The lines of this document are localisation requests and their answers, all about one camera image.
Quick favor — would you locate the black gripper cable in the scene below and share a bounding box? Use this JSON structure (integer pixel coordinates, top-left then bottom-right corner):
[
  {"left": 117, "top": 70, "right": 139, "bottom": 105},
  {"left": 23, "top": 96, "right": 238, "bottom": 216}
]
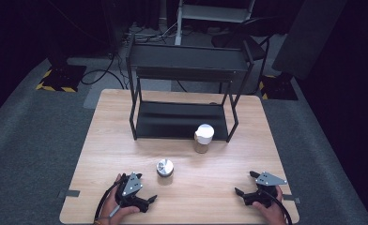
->
[
  {"left": 93, "top": 178, "right": 124, "bottom": 222},
  {"left": 262, "top": 188, "right": 295, "bottom": 225}
]

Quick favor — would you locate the bundle of floor cables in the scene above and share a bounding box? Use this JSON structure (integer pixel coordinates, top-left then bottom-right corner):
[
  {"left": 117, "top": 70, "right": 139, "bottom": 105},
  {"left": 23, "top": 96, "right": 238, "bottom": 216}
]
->
[{"left": 122, "top": 21, "right": 180, "bottom": 45}]

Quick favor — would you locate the dark grey panel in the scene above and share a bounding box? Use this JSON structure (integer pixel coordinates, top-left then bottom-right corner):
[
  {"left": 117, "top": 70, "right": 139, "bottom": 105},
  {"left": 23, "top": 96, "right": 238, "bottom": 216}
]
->
[{"left": 271, "top": 0, "right": 349, "bottom": 81}]

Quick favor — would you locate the person's right hand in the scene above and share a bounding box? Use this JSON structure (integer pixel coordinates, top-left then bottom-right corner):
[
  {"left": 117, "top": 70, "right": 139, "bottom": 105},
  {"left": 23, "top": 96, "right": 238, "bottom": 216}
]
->
[{"left": 252, "top": 186, "right": 288, "bottom": 225}]

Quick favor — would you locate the white-lid glass spice jar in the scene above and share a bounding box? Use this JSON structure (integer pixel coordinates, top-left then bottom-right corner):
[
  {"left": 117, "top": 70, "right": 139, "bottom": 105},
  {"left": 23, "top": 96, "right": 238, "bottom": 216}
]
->
[{"left": 193, "top": 123, "right": 215, "bottom": 155}]

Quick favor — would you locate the white desk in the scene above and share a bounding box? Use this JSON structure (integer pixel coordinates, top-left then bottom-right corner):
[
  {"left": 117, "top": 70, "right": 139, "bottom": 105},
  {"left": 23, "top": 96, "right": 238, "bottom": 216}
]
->
[{"left": 174, "top": 0, "right": 257, "bottom": 47}]

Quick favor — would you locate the grey tape strip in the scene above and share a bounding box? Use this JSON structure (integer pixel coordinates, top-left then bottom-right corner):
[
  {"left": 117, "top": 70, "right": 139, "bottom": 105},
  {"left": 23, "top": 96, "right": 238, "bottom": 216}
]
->
[
  {"left": 57, "top": 188, "right": 81, "bottom": 199},
  {"left": 282, "top": 193, "right": 302, "bottom": 205}
]

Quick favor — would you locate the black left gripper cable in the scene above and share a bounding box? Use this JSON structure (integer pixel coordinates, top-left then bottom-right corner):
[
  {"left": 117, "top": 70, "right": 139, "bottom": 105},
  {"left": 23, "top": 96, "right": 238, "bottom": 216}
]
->
[{"left": 93, "top": 178, "right": 124, "bottom": 222}]

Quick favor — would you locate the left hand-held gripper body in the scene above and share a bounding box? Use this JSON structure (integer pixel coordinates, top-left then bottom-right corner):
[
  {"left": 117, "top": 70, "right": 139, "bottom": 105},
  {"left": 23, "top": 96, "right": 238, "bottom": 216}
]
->
[{"left": 115, "top": 172, "right": 146, "bottom": 211}]

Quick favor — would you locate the striped black stand base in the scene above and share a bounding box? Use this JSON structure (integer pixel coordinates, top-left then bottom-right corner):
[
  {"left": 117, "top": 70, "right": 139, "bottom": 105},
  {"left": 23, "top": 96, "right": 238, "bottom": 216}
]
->
[
  {"left": 258, "top": 73, "right": 299, "bottom": 101},
  {"left": 35, "top": 64, "right": 88, "bottom": 94}
]

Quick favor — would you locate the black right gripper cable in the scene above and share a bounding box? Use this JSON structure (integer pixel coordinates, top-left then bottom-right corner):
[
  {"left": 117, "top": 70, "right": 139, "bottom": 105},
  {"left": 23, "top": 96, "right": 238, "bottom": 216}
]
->
[{"left": 262, "top": 188, "right": 295, "bottom": 225}]

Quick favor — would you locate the black two-tier metal rack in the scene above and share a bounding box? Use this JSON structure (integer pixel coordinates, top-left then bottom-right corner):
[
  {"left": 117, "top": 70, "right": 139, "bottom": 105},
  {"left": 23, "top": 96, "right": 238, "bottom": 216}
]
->
[{"left": 126, "top": 42, "right": 255, "bottom": 143}]

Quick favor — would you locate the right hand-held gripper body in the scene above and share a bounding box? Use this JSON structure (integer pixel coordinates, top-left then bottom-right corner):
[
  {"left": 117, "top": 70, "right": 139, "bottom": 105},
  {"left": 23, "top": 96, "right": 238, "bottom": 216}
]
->
[{"left": 245, "top": 171, "right": 288, "bottom": 209}]

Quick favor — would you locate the black floor cable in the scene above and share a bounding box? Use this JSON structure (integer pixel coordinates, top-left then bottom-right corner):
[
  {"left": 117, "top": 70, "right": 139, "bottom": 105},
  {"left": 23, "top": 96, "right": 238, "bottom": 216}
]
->
[{"left": 80, "top": 52, "right": 130, "bottom": 91}]

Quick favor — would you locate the person's left hand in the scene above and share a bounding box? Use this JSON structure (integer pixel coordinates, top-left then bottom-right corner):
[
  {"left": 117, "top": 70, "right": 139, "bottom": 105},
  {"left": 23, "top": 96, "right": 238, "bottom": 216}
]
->
[{"left": 100, "top": 173, "right": 142, "bottom": 225}]

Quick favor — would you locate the metal-lid glass spice jar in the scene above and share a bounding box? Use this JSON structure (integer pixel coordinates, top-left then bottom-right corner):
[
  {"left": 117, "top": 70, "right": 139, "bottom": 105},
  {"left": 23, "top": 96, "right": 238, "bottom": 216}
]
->
[{"left": 156, "top": 158, "right": 175, "bottom": 178}]

